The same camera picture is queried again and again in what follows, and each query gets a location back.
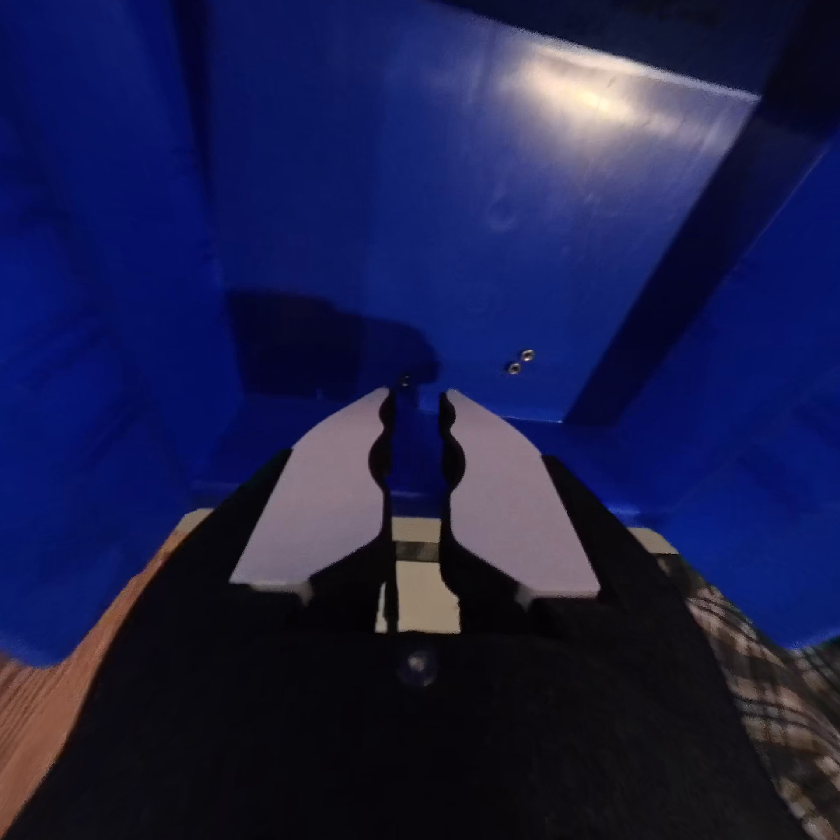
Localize blue plastic parts bin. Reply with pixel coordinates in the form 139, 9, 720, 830
0, 0, 840, 669

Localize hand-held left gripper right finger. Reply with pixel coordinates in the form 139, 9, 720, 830
437, 389, 602, 603

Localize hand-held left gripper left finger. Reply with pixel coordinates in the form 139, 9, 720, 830
228, 387, 396, 603

